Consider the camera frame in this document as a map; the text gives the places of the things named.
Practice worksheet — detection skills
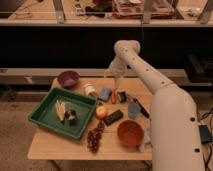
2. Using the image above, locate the green plastic tray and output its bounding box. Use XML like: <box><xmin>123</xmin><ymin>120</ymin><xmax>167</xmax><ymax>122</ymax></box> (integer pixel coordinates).
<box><xmin>29</xmin><ymin>88</ymin><xmax>97</xmax><ymax>140</ymax></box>

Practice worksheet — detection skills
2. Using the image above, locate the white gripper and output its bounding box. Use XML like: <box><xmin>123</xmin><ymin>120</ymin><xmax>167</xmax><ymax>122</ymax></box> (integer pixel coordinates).
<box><xmin>104</xmin><ymin>67</ymin><xmax>124</xmax><ymax>88</ymax></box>

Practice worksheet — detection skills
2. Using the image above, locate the dark round object in tray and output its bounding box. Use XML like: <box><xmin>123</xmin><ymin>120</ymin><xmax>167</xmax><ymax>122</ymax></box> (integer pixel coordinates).
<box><xmin>65</xmin><ymin>109</ymin><xmax>78</xmax><ymax>122</ymax></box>

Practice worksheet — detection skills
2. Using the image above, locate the black rectangular block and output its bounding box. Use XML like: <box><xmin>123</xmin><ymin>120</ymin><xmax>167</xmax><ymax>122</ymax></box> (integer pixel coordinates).
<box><xmin>104</xmin><ymin>110</ymin><xmax>123</xmax><ymax>126</ymax></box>

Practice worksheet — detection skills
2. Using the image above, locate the blue sponge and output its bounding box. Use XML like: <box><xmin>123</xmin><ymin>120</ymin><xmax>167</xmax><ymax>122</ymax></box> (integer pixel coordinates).
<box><xmin>98</xmin><ymin>87</ymin><xmax>112</xmax><ymax>102</ymax></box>

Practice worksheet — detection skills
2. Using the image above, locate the black marker pen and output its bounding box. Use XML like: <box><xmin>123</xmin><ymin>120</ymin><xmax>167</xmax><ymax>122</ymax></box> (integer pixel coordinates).
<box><xmin>133</xmin><ymin>98</ymin><xmax>150</xmax><ymax>118</ymax></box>

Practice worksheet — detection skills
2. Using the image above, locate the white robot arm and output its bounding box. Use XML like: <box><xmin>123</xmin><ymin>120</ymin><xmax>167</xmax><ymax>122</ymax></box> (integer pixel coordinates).
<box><xmin>108</xmin><ymin>40</ymin><xmax>205</xmax><ymax>171</ymax></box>

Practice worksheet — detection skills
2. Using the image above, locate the crumpled grey cloth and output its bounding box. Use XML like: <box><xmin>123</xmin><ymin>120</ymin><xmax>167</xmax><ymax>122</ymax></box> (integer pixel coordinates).
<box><xmin>139</xmin><ymin>130</ymin><xmax>151</xmax><ymax>152</ymax></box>

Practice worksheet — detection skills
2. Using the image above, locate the blue plastic cup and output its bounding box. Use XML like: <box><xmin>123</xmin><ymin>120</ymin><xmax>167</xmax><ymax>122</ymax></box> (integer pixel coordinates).
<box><xmin>128</xmin><ymin>102</ymin><xmax>140</xmax><ymax>119</ymax></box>

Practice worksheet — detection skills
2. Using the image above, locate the wooden table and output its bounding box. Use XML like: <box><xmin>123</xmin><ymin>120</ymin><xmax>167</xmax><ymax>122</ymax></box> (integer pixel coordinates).
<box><xmin>28</xmin><ymin>78</ymin><xmax>152</xmax><ymax>161</ymax></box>

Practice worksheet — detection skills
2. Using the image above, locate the yellow corn cob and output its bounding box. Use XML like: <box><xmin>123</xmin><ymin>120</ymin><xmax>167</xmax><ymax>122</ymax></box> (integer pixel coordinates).
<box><xmin>55</xmin><ymin>100</ymin><xmax>65</xmax><ymax>122</ymax></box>

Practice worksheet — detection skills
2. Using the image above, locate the small dark can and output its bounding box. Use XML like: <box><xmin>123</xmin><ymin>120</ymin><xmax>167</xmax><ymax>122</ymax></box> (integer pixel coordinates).
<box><xmin>117</xmin><ymin>91</ymin><xmax>127</xmax><ymax>103</ymax></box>

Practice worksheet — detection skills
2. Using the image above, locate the black box on floor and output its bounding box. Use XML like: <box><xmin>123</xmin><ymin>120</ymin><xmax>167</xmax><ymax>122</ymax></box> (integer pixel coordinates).
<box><xmin>199</xmin><ymin>125</ymin><xmax>212</xmax><ymax>144</ymax></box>

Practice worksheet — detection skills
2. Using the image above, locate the purple bowl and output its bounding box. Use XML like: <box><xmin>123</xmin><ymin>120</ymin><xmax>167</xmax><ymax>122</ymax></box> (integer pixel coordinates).
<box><xmin>57</xmin><ymin>70</ymin><xmax>79</xmax><ymax>88</ymax></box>

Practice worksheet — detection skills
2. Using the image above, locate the white cup lying down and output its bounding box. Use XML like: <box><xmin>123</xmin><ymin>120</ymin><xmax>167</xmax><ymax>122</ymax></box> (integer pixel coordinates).
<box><xmin>84</xmin><ymin>83</ymin><xmax>98</xmax><ymax>99</ymax></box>

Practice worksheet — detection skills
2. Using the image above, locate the bunch of dark grapes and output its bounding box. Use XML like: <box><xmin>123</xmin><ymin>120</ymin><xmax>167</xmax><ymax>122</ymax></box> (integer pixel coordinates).
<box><xmin>87</xmin><ymin>121</ymin><xmax>105</xmax><ymax>154</ymax></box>

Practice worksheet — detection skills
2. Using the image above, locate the red yellow apple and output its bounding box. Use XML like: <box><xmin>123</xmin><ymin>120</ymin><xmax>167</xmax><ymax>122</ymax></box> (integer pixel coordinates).
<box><xmin>96</xmin><ymin>106</ymin><xmax>108</xmax><ymax>119</ymax></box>

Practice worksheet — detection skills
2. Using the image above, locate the orange bowl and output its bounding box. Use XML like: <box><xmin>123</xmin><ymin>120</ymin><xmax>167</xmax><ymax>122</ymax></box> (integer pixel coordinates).
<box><xmin>117</xmin><ymin>120</ymin><xmax>144</xmax><ymax>148</ymax></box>

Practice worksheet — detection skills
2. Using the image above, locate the orange carrot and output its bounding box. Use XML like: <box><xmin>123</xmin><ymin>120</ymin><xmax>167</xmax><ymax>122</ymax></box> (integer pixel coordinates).
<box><xmin>111</xmin><ymin>88</ymin><xmax>117</xmax><ymax>104</ymax></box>

